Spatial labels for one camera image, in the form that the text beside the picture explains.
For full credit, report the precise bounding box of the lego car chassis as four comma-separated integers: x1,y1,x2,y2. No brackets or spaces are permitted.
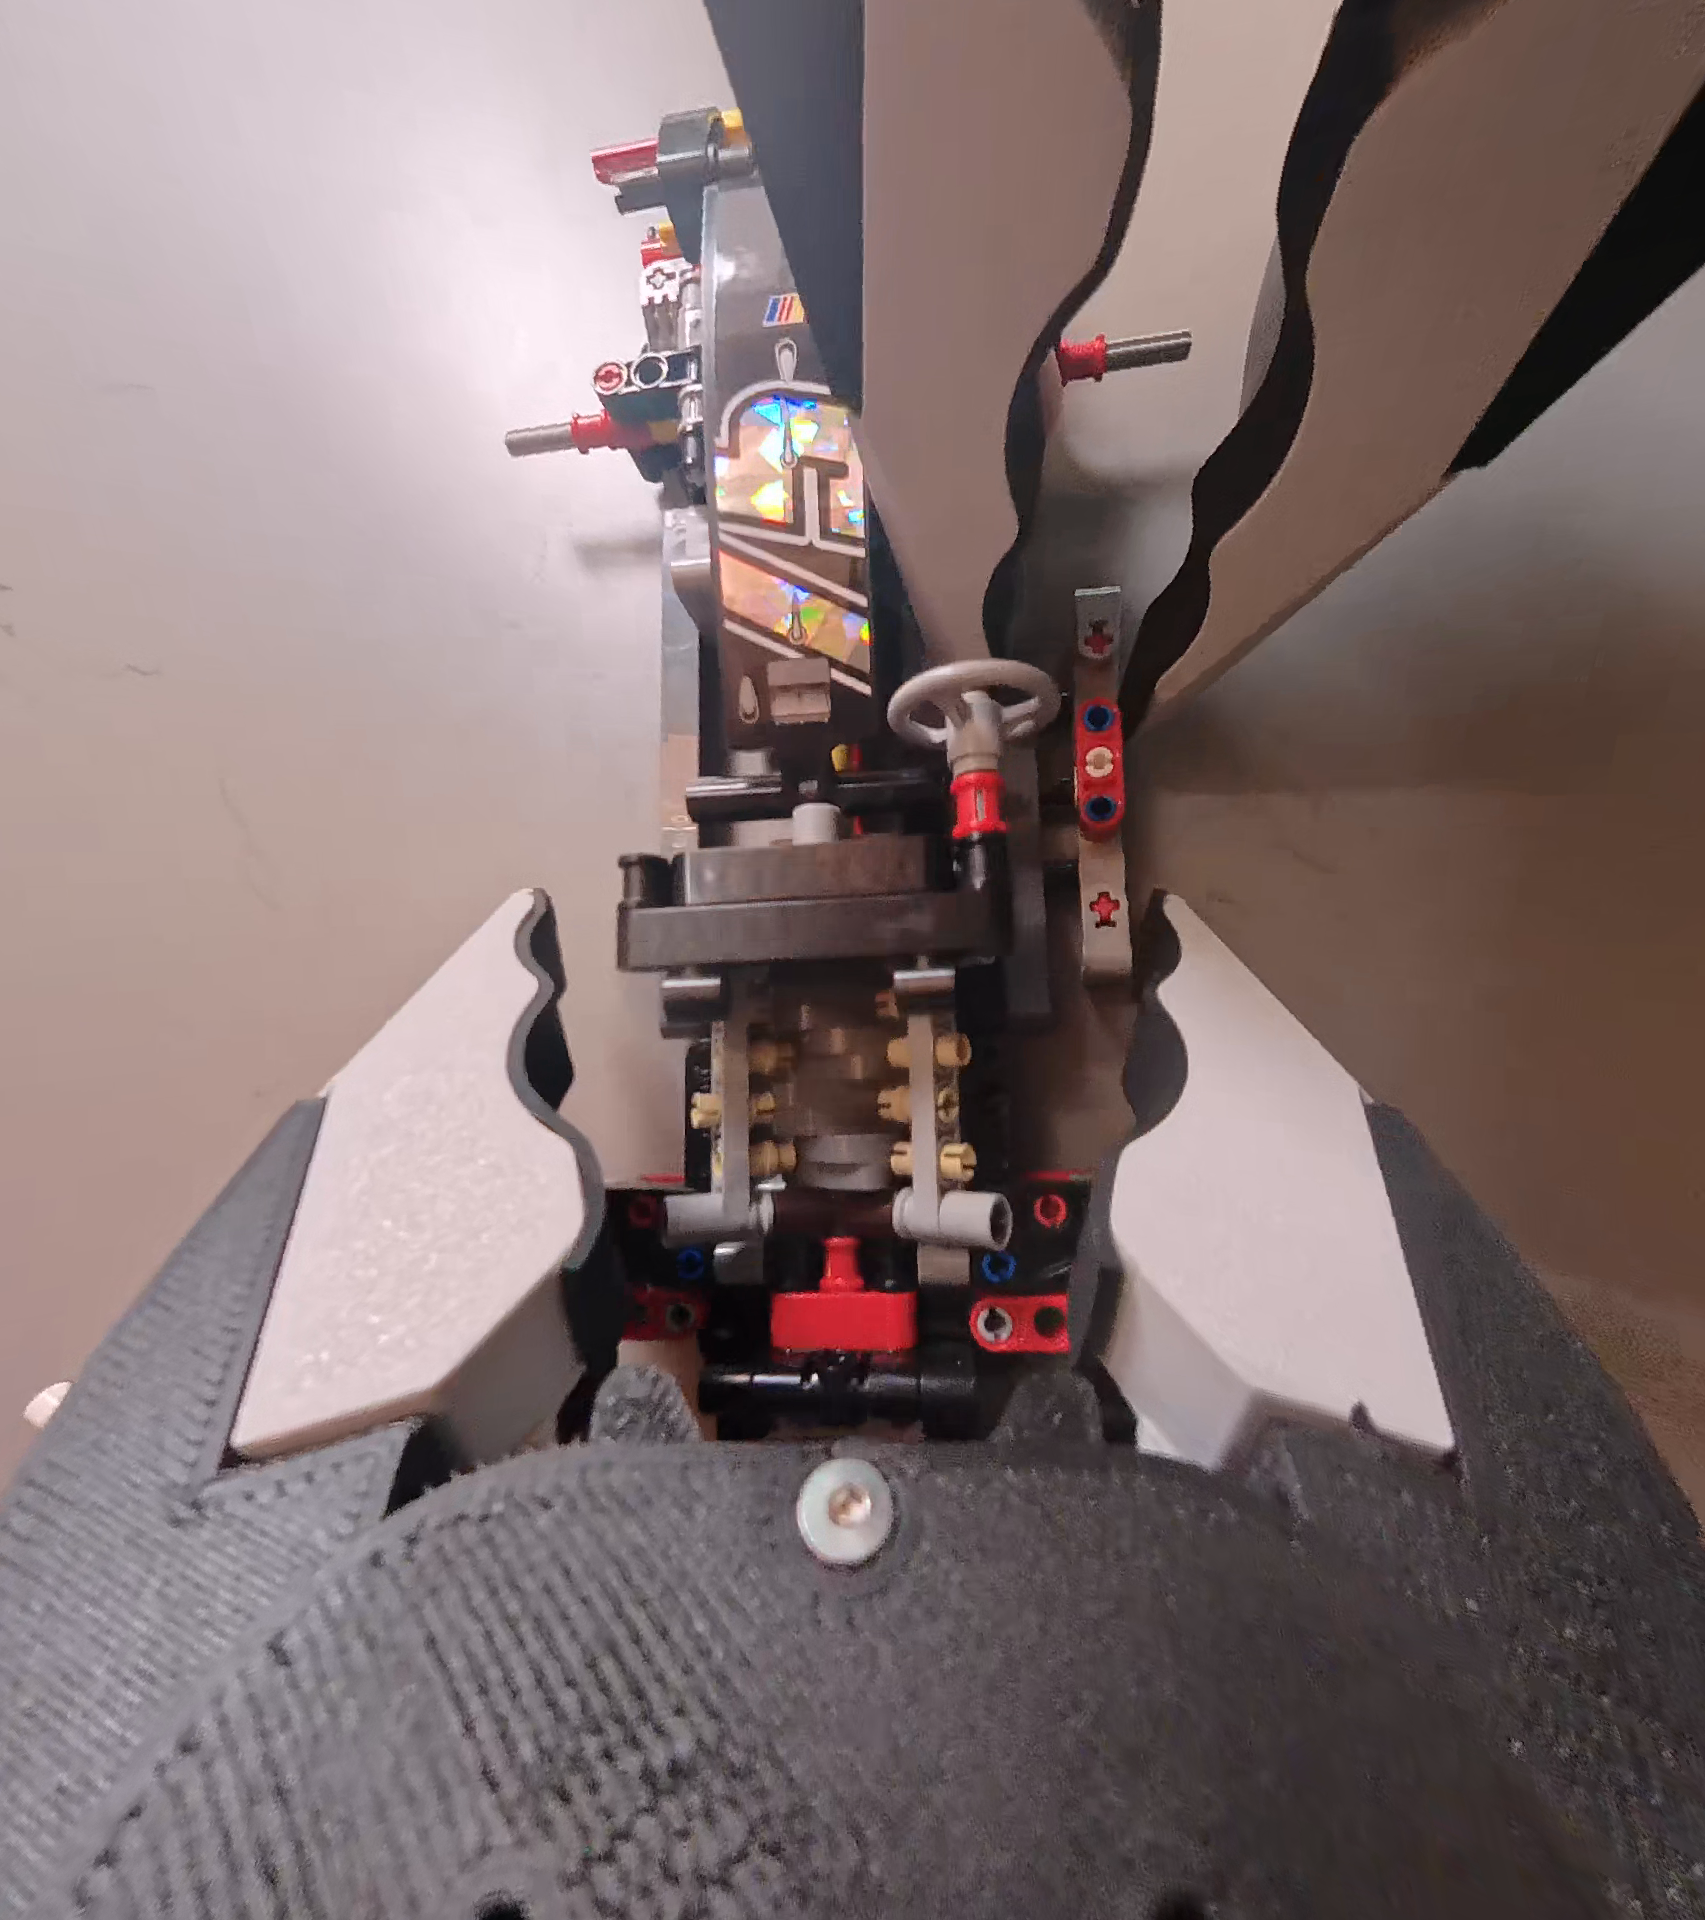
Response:
503,102,1197,1447

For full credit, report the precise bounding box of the grey lego beam red link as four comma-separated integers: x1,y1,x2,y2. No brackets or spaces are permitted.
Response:
1070,581,1143,993

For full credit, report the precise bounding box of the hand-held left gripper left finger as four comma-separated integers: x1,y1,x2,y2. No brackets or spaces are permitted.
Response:
229,885,613,1465

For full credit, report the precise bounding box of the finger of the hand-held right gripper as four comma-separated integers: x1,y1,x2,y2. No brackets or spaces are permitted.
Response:
1120,0,1705,738
853,0,1174,688

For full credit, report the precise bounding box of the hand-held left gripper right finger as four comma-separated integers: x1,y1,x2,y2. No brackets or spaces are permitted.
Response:
1070,889,1463,1474

